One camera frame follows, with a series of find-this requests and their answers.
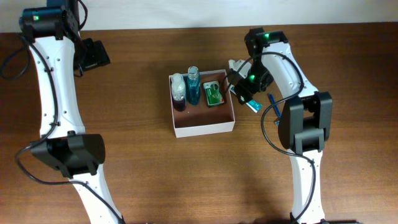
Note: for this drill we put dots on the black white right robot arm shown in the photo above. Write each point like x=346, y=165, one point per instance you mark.
x=304, y=124

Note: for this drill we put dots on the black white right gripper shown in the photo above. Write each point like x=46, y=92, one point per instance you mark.
x=242, y=86

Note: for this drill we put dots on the green white toothpaste tube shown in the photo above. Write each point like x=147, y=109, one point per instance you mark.
x=253, y=105

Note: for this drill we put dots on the purple foam pump bottle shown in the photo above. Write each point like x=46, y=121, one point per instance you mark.
x=178, y=92

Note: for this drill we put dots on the blue disposable razor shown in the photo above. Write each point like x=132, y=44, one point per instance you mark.
x=275, y=108

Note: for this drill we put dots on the teal mouthwash bottle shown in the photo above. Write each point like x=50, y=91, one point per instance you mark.
x=193, y=81

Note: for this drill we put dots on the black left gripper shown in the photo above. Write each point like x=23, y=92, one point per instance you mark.
x=98, y=55

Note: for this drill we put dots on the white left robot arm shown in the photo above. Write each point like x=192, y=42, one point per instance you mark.
x=53, y=36

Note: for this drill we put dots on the green soap box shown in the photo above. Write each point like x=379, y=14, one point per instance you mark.
x=212, y=93

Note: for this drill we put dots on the white open cardboard box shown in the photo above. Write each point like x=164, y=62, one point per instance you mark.
x=201, y=119

